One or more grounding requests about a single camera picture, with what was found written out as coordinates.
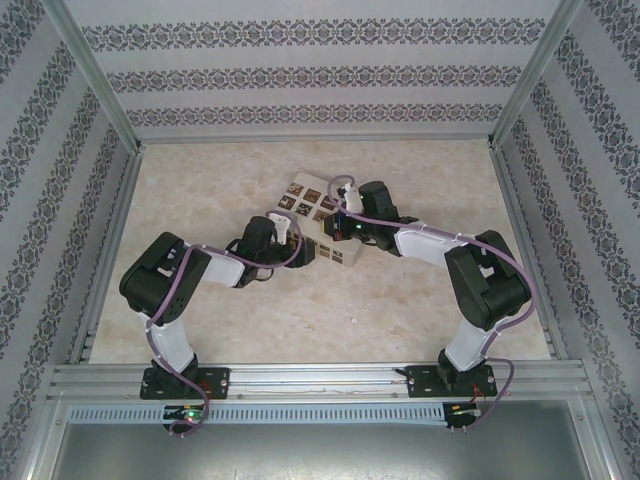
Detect grey slotted cable duct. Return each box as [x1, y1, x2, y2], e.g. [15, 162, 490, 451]
[67, 403, 446, 426]

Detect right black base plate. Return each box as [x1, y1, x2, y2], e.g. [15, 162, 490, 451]
[404, 364, 500, 400]

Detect white box with brown tiles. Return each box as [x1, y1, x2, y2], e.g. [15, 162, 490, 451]
[274, 172, 366, 267]

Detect grey metal sheet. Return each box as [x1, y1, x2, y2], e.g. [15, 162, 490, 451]
[49, 423, 609, 480]

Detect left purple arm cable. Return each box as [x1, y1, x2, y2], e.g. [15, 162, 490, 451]
[144, 234, 304, 439]

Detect aluminium frame post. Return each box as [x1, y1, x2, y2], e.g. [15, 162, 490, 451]
[37, 0, 144, 151]
[487, 0, 586, 149]

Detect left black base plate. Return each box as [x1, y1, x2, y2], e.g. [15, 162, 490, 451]
[139, 366, 232, 401]

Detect left controller board green light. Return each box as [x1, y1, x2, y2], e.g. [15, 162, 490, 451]
[162, 405, 209, 426]

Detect long aluminium mounting rail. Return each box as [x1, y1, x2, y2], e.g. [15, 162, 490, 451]
[47, 362, 589, 401]

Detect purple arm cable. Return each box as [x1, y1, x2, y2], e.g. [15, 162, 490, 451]
[144, 234, 304, 439]
[326, 173, 537, 434]

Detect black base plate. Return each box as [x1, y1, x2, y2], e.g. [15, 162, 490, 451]
[404, 364, 500, 400]
[139, 366, 232, 401]

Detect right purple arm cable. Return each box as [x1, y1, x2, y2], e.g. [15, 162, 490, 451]
[326, 173, 537, 434]

